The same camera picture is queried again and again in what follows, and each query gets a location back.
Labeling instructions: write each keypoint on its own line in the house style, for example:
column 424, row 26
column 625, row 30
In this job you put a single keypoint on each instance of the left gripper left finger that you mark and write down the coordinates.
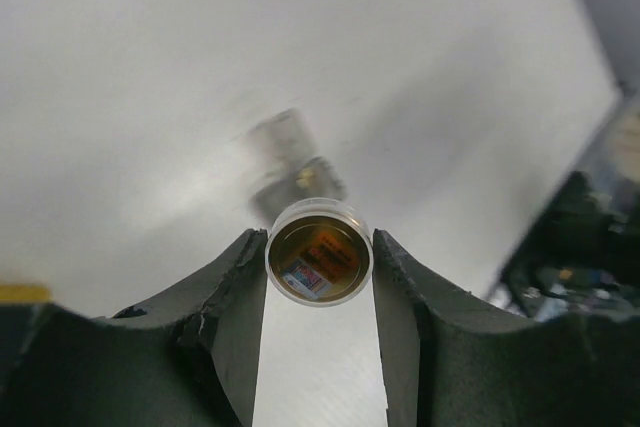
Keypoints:
column 187, row 356

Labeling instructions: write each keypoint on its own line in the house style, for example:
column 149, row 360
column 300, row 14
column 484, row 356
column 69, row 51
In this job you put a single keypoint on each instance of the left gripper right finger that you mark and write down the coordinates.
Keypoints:
column 451, row 359

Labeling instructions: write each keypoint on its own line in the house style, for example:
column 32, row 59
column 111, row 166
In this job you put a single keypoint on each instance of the grey pill box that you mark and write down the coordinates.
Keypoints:
column 285, row 166

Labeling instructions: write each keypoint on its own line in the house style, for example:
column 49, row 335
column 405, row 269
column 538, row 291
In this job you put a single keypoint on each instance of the yellow pill box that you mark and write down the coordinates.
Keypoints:
column 24, row 293

